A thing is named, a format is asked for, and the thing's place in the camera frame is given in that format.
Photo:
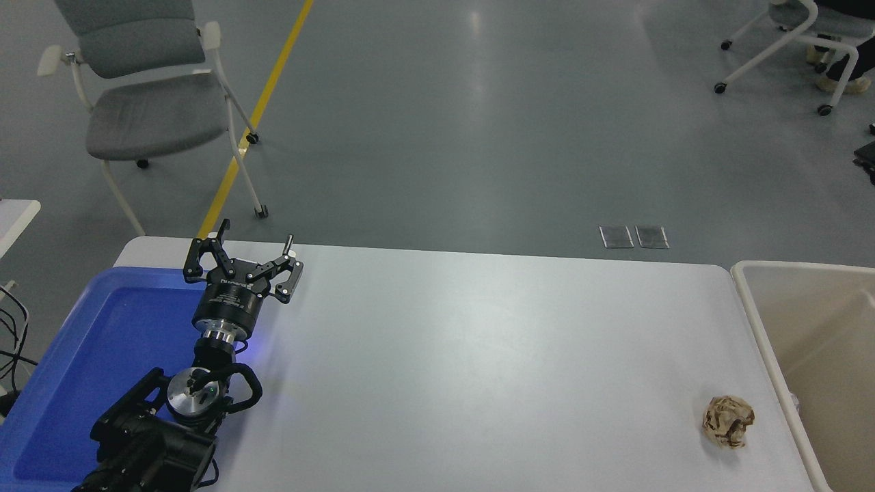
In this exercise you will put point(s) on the silver floor plate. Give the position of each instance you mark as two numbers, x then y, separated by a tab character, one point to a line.
651	236
616	237

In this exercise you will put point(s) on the white frame wheeled chair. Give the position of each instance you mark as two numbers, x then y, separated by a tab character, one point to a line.
786	37

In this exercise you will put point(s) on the black flat object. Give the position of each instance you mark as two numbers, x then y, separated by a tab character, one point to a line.
867	158

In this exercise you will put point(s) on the blue plastic tray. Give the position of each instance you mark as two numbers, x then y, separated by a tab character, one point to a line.
102	342

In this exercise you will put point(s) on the small white side table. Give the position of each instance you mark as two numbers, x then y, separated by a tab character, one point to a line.
14	219

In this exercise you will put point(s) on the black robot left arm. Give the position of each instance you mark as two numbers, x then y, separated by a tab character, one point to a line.
157	437

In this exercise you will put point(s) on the person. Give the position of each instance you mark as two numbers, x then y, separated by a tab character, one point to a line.
847	68

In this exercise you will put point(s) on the large pale bin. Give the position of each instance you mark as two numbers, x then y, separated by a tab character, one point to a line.
827	383

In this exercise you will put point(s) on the grey chair white frame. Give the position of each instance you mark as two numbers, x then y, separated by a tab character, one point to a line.
157	113

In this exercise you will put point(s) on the crumpled tan paper ball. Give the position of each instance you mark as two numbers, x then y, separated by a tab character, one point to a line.
728	422

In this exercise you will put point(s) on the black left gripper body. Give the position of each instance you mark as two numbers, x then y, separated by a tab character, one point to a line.
229	304

